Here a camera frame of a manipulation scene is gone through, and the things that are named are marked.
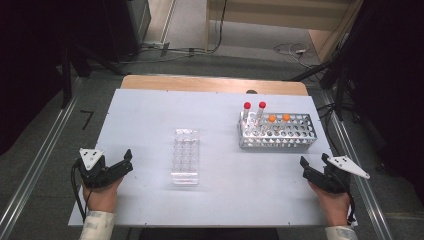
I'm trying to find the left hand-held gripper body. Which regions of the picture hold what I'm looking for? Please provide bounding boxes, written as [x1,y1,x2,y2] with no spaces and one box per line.
[76,148,118,190]

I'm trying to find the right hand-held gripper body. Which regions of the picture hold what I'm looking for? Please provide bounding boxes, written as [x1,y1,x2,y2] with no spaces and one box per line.
[302,155,371,195]

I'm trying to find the metal perforated tube rack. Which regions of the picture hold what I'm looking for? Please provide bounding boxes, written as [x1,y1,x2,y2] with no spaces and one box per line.
[236,111,319,150]

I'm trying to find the orange-capped test tube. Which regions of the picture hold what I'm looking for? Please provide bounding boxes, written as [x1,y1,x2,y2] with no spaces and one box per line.
[263,114,278,135]
[277,113,292,130]

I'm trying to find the clear plastic tube rack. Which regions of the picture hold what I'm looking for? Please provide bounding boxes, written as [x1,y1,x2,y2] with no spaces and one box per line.
[170,127,201,186]

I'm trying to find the red-capped test tube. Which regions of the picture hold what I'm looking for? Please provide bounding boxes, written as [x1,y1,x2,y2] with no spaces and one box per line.
[242,101,252,130]
[254,101,268,130]

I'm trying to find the person's left hand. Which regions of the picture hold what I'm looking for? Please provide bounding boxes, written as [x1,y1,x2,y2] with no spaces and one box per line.
[82,177,123,213]

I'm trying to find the person's right hand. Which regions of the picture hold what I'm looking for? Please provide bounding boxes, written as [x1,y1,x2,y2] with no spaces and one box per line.
[307,181,351,228]

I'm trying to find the white table board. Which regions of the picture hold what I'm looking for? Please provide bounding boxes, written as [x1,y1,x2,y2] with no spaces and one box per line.
[67,88,359,229]

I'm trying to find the black metal stand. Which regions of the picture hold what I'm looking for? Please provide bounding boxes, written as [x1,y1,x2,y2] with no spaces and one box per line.
[287,0,364,122]
[59,42,129,110]

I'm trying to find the person's dark clothing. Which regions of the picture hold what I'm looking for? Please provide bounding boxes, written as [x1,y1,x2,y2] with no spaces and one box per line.
[137,227,280,240]

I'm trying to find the wooden table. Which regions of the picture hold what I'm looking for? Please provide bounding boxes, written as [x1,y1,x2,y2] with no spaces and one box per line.
[119,74,310,97]

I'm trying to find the black cabinet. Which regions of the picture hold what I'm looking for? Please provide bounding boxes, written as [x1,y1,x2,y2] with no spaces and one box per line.
[99,0,152,64]

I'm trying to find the light wooden furniture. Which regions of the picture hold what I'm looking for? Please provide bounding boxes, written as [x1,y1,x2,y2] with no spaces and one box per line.
[204,0,365,65]

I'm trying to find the left hand-held gripper cable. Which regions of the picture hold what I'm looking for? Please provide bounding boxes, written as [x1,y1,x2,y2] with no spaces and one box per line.
[70,157,90,223]

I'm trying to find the hand-held gripper cable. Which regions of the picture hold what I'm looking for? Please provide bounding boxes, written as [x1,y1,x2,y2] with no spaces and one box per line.
[345,185,357,225]
[70,157,90,223]

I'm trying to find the right hand-held gripper cable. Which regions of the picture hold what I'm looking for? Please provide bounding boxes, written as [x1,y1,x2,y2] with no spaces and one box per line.
[345,185,357,225]

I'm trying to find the aluminium floor rail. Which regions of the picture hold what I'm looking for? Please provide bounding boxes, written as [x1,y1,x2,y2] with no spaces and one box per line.
[319,89,395,240]
[0,77,84,240]

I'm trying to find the grey floor cables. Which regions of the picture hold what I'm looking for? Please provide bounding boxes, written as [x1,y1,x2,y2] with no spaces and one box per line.
[119,40,209,65]

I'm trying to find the white floor cable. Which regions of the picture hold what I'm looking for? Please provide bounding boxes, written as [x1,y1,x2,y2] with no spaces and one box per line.
[273,42,315,69]

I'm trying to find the black hanging cable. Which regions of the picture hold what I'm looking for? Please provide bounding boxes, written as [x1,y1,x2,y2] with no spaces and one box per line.
[211,0,230,54]

